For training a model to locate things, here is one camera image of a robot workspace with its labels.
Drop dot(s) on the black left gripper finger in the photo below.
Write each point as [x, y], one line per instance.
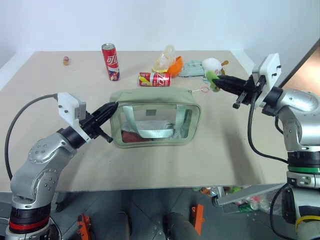
[106, 116]
[106, 108]

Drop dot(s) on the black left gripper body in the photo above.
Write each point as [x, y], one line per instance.
[91, 126]

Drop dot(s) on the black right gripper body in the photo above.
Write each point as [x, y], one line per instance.
[251, 91]

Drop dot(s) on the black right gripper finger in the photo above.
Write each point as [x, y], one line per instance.
[232, 88]
[235, 80]

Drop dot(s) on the green pouch with clear window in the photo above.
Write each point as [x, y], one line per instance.
[155, 100]

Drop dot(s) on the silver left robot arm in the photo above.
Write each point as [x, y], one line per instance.
[37, 162]

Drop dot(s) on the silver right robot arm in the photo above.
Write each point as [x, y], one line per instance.
[298, 117]

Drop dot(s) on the white plush toy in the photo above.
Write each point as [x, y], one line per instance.
[212, 64]

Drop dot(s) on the red item inside pouch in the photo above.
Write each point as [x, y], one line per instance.
[132, 137]

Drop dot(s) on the teal cloth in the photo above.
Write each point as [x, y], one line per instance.
[192, 68]

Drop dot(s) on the tall red cola can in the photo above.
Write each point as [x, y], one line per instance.
[110, 62]

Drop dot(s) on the short red cola can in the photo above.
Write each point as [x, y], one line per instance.
[155, 79]

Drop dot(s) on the brown wooden panel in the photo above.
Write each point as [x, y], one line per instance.
[303, 67]

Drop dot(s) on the orange plastic bowl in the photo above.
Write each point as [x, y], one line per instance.
[176, 67]

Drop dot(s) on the small red figurine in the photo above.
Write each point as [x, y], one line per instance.
[66, 60]

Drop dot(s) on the clear plastic bottle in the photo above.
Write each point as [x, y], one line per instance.
[165, 58]

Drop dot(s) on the black table leg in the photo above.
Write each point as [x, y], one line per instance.
[60, 202]

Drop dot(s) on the orange clamp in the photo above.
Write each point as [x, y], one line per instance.
[83, 227]
[198, 218]

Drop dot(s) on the grey flat board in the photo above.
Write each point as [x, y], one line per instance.
[247, 193]

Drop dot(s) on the colourful toys pile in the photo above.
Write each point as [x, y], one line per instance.
[250, 203]

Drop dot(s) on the dark rounded shape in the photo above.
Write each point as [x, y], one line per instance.
[180, 227]

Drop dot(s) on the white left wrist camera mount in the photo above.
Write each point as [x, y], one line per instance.
[68, 106]

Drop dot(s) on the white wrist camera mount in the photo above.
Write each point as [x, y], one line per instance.
[68, 106]
[271, 68]

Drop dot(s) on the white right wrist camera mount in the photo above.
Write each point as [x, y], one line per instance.
[271, 68]

